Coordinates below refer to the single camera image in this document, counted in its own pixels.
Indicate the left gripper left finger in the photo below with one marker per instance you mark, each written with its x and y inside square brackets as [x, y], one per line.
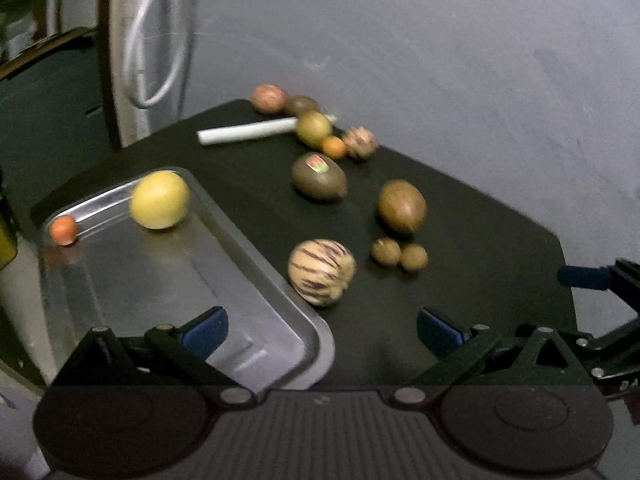
[200, 337]

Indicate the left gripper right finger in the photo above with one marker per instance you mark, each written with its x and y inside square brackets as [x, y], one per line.
[440, 335]

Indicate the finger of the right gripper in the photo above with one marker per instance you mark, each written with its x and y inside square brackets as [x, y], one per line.
[622, 279]

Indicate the small brown round fruit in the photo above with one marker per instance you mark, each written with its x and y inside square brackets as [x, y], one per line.
[414, 258]
[386, 251]

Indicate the large striped pepino melon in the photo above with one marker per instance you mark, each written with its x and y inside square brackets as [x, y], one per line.
[321, 270]

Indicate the brown oval kiwi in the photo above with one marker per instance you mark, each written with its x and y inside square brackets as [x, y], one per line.
[402, 206]

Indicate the kiwi with sticker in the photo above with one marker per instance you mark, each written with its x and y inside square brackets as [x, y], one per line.
[319, 177]

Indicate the small striped pepino melon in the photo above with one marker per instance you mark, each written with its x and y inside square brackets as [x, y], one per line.
[360, 143]

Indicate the small orange tangerine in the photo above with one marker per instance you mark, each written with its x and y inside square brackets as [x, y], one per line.
[334, 147]

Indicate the yellow green pear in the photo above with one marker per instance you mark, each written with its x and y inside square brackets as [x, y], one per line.
[313, 128]

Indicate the silver metal tray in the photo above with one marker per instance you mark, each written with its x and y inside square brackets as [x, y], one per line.
[130, 279]

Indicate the black table mat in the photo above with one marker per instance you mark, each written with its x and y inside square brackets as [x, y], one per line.
[488, 264]

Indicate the large yellow round fruit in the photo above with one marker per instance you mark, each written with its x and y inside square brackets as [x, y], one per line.
[160, 200]

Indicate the small orange fruit in tray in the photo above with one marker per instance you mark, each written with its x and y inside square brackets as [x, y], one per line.
[64, 230]

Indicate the yellow container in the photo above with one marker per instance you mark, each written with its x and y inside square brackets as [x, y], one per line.
[8, 240]

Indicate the white leek stalk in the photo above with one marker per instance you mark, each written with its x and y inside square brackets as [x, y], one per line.
[253, 131]

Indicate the red apple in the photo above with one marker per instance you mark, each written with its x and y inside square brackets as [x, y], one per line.
[268, 99]

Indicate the dark brown kiwi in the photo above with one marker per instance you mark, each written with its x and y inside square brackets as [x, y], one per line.
[299, 105]

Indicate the dark grey cabinet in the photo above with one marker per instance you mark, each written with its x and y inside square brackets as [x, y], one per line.
[52, 121]

